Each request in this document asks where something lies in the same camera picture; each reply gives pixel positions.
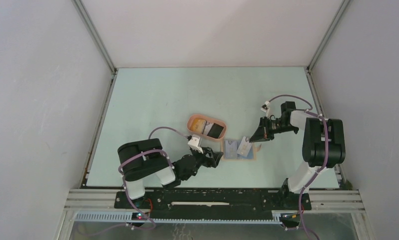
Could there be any tan leather card holder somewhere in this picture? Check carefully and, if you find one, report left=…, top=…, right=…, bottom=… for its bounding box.
left=220, top=136, right=261, bottom=161

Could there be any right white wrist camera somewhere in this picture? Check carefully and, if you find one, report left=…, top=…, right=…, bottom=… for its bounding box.
left=260, top=101, right=272, bottom=119

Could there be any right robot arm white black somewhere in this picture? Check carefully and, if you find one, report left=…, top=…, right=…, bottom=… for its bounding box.
left=249, top=101, right=346, bottom=211

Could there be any controller board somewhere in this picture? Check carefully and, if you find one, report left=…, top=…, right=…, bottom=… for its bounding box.
left=131, top=212, right=148, bottom=221
left=280, top=214, right=301, bottom=229

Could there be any pink oval tray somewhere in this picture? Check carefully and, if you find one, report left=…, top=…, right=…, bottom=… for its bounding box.
left=186, top=113, right=227, bottom=142

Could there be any striped black white card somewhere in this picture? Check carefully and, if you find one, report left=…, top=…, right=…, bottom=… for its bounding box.
left=202, top=121, right=214, bottom=136

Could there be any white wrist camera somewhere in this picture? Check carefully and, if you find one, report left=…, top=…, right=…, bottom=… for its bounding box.
left=260, top=101, right=272, bottom=119
left=187, top=134, right=204, bottom=154

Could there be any white grey credit card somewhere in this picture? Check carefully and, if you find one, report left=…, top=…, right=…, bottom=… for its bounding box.
left=236, top=136, right=253, bottom=158

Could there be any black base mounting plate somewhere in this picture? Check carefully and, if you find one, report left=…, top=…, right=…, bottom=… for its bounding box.
left=114, top=187, right=312, bottom=221

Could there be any right controller board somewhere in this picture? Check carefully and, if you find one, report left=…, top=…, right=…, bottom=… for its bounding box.
left=280, top=214, right=301, bottom=229

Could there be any left controller board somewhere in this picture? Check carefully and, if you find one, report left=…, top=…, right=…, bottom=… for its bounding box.
left=131, top=212, right=148, bottom=221

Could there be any white cable duct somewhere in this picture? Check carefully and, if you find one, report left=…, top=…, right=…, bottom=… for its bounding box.
left=74, top=211, right=283, bottom=225

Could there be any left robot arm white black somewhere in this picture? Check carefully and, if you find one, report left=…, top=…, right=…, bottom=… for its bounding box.
left=117, top=135, right=224, bottom=209

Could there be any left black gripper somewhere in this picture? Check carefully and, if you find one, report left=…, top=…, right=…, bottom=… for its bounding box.
left=190, top=145, right=223, bottom=172

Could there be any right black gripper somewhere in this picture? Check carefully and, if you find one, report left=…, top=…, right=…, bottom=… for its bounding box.
left=249, top=116, right=298, bottom=143

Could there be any orange credit card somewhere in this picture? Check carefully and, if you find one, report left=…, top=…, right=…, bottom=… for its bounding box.
left=189, top=118, right=207, bottom=134

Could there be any aluminium frame rail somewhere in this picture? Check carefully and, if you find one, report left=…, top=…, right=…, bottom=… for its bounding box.
left=64, top=189, right=366, bottom=214

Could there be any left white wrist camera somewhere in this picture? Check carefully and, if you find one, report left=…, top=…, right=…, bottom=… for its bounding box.
left=187, top=134, right=204, bottom=154

